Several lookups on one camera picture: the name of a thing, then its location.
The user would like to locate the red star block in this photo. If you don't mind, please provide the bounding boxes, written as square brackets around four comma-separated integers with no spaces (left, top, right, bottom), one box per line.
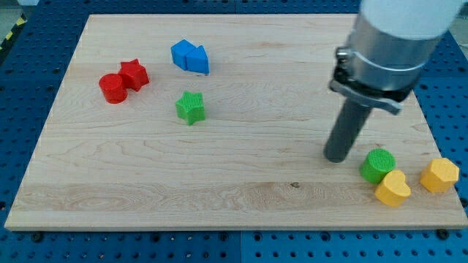
[118,58,149,91]

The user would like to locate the yellow heart block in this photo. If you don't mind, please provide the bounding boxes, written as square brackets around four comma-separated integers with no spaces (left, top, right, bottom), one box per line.
[374,169,412,207]

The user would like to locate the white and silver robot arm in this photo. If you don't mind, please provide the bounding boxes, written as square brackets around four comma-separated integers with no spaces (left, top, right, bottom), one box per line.
[330,0,464,116]

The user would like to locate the blue cube block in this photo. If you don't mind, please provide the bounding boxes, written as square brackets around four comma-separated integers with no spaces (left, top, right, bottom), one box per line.
[170,39,196,70]

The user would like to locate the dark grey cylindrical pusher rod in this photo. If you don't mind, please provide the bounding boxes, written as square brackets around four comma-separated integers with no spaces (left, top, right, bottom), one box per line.
[323,99,372,163]

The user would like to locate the green cylinder block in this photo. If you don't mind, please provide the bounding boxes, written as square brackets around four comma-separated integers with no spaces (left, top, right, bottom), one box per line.
[359,148,396,184]

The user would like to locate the blue triangle block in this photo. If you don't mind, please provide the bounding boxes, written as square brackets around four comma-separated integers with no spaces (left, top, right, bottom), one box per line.
[186,45,210,75]

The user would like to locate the light wooden board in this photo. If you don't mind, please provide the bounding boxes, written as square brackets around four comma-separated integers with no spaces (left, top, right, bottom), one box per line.
[5,15,467,232]

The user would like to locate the red cylinder block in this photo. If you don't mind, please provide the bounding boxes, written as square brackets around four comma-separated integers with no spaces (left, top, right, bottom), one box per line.
[99,73,127,104]

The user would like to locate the green star block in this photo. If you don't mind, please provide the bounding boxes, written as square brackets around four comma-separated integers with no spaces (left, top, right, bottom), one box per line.
[175,91,205,126]

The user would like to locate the yellow hexagon block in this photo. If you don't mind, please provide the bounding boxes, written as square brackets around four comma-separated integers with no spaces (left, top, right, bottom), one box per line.
[420,158,460,193]

